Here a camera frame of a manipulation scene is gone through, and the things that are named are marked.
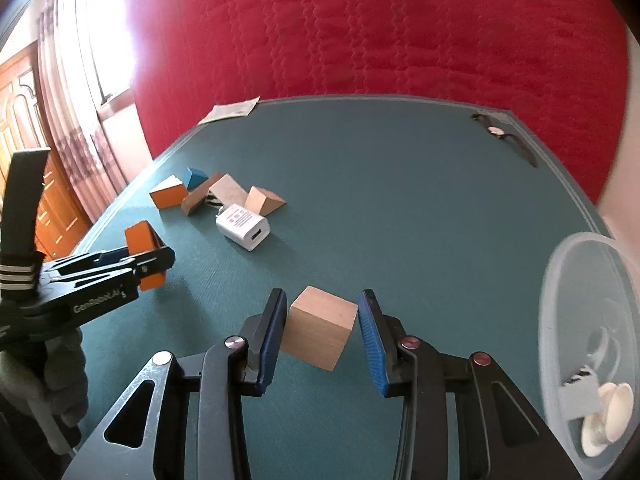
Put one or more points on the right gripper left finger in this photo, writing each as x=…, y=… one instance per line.
x=143, y=435

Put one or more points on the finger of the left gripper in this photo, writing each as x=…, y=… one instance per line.
x=149, y=269
x=87, y=261

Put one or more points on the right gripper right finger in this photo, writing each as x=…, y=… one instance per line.
x=500, y=434

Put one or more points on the blue block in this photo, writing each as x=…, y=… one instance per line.
x=193, y=178

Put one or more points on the white striped wedge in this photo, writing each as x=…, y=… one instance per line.
x=225, y=192

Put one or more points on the tan wooden cube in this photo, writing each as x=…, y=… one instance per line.
x=318, y=327

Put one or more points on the grey gloved left hand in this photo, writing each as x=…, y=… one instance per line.
x=63, y=384

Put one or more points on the large orange striped wedge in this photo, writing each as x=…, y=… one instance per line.
x=168, y=193

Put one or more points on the brown cardboard box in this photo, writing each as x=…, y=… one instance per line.
x=196, y=197

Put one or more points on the white suction hook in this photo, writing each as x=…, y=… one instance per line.
x=604, y=410

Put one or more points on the white charger cube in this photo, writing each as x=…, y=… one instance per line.
x=242, y=226

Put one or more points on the clear plastic bowl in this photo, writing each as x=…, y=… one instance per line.
x=589, y=325

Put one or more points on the patterned curtain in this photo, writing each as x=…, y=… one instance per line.
x=78, y=135

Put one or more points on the tan wooden wedge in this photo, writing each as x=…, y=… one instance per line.
x=262, y=201

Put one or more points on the wooden door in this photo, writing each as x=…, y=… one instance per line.
x=31, y=166

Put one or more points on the white paper packet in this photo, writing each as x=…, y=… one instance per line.
x=231, y=110

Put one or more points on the window with wooden sill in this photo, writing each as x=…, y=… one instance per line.
x=108, y=54

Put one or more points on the green table mat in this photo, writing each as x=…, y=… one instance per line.
x=450, y=227

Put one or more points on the red quilted blanket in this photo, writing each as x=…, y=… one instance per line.
x=561, y=66

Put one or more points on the black wristwatch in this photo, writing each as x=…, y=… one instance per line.
x=499, y=133

